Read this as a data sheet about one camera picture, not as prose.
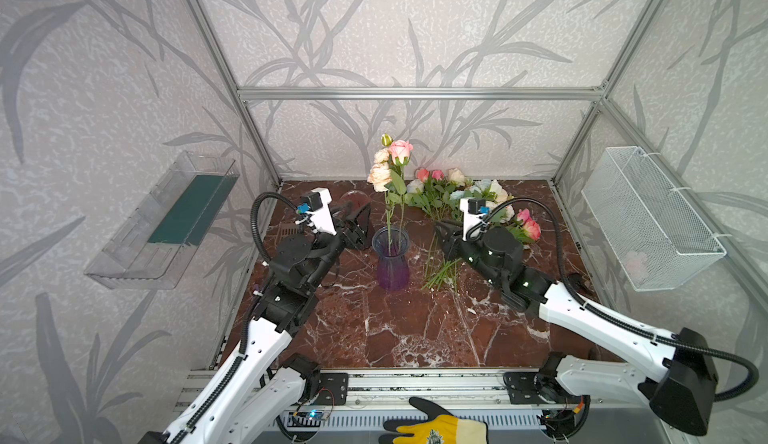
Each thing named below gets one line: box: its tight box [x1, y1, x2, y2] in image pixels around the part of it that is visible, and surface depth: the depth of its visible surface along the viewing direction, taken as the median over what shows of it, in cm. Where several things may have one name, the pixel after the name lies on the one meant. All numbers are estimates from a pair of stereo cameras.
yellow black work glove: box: [378, 396, 488, 444], surface depth 68 cm
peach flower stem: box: [368, 134, 393, 253], surface depth 73 cm
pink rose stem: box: [388, 139, 414, 252], surface depth 70 cm
